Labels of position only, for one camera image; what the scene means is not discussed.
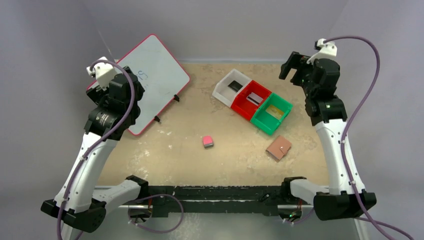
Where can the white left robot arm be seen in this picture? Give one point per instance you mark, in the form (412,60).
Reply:
(76,206)

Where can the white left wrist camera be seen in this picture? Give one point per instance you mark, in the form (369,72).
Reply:
(103,73)

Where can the pink eraser block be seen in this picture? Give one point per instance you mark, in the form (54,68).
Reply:
(207,141)

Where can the white plastic bin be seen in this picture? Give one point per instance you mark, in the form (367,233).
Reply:
(223,93)

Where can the brown leather card holder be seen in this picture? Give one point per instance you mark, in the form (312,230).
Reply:
(279,148)

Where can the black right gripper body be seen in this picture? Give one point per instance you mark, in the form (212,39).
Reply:
(295,66)

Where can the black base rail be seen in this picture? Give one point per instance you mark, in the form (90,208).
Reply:
(266,200)

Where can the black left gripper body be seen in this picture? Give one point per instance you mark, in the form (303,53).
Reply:
(99,95)

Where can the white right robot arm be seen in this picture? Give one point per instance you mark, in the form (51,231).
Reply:
(346,196)

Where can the gold card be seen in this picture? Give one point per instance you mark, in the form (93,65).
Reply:
(275,112)

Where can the black card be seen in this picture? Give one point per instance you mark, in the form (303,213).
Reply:
(235,86)

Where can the silver striped card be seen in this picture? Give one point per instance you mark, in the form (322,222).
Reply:
(254,98)

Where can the red plastic bin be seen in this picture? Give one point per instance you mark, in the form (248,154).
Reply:
(245,108)

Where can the pink framed whiteboard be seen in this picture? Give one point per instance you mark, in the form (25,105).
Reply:
(162,78)

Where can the green plastic bin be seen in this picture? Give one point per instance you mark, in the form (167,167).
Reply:
(265,122)

